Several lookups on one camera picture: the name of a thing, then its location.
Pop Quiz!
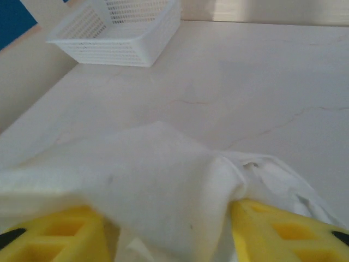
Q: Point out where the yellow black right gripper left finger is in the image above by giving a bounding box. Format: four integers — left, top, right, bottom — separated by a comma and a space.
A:
0, 206, 111, 262

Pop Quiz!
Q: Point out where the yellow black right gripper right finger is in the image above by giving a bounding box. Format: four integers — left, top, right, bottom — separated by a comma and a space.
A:
231, 198, 349, 262

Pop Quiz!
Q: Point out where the white t-shirt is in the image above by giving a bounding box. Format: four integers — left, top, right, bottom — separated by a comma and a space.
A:
0, 120, 347, 262

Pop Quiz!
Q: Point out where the white plastic mesh basket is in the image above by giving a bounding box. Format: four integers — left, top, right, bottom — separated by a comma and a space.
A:
45, 0, 182, 68

